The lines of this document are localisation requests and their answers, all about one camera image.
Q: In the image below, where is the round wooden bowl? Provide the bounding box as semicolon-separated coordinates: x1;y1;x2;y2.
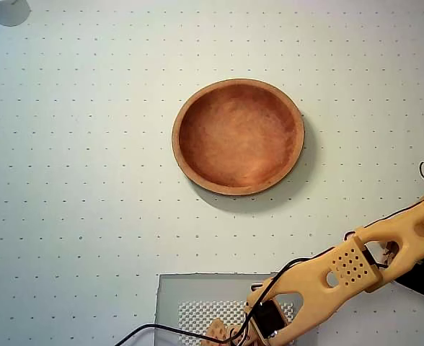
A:
171;77;306;197

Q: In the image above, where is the black camera cable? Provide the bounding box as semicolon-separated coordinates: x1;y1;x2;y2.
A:
114;232;359;346

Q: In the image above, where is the white round object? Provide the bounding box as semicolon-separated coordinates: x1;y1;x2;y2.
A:
0;0;32;27

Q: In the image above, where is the grey base plate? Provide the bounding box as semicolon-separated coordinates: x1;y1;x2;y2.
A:
156;272;305;346

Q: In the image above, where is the tan perforated robot base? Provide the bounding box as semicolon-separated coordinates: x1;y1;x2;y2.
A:
205;319;251;346

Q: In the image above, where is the white mesh anti-slip mat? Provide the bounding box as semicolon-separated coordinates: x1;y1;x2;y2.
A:
177;301;295;346

